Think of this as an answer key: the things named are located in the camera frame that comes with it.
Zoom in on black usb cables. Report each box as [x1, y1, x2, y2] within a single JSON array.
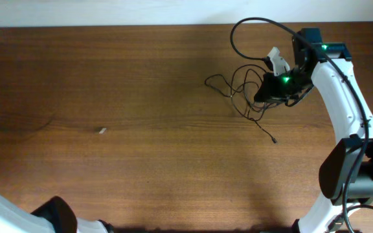
[[204, 63, 278, 144]]

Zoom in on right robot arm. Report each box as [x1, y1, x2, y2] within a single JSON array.
[[254, 28, 373, 232]]

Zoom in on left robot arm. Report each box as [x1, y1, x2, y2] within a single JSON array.
[[0, 195, 115, 233]]

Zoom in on right camera black cable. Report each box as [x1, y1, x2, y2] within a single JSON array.
[[229, 17, 373, 233]]

